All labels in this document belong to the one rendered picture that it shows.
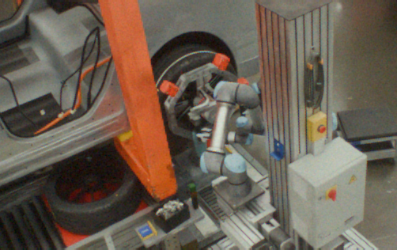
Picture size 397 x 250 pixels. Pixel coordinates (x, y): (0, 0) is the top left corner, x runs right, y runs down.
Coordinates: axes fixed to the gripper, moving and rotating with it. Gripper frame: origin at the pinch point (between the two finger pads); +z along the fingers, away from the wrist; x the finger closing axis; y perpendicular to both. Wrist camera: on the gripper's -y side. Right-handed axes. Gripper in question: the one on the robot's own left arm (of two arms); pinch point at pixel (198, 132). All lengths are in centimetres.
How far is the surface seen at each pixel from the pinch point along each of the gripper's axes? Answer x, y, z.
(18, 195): -28, 51, 139
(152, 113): -30, -38, 15
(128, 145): -2, 15, 53
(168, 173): -28.9, 11.6, 14.2
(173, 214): -50, 26, 6
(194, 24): 50, -52, 10
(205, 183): 21, 69, 10
